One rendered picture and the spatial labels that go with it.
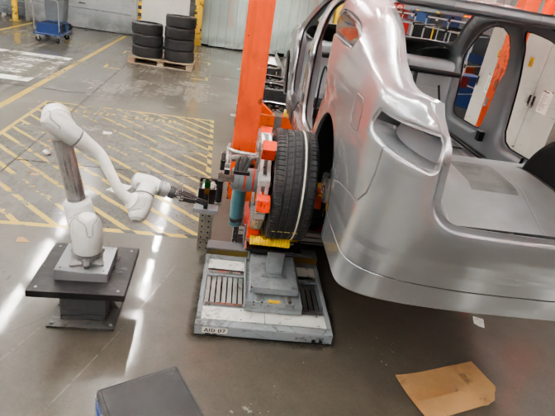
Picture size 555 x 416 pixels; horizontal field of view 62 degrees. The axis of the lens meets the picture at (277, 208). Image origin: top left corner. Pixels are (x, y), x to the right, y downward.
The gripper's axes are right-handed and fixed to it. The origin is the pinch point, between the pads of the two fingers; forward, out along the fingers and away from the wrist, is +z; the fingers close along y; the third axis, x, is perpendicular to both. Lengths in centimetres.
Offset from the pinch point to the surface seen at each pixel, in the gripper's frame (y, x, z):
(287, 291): -18, 32, 68
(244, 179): -2.0, -23.1, 18.0
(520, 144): 326, -95, 440
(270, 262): -2, 24, 55
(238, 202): 12.2, -1.9, 23.3
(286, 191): -29, -34, 35
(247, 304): -23, 46, 46
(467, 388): -76, 25, 170
